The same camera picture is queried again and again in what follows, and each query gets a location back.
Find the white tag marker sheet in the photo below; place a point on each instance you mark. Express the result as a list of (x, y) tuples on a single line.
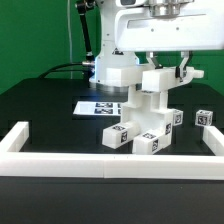
[(97, 108)]

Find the white chair back frame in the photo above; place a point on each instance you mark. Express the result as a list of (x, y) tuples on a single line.
[(145, 79)]

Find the white tagged cube far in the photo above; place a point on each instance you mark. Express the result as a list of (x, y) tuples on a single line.
[(203, 118)]

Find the white tagged cube near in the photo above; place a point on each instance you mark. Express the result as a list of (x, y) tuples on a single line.
[(177, 117)]

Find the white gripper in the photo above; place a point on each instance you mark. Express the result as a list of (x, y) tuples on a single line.
[(197, 25)]

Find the white chair seat block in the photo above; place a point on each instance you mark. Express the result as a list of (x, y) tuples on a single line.
[(146, 112)]

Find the white tagged cube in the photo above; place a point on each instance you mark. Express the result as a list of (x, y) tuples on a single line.
[(203, 118), (177, 117)]

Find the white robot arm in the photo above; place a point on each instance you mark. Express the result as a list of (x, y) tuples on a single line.
[(110, 56)]

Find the white U-shaped fence frame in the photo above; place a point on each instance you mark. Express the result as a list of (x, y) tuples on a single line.
[(15, 162)]

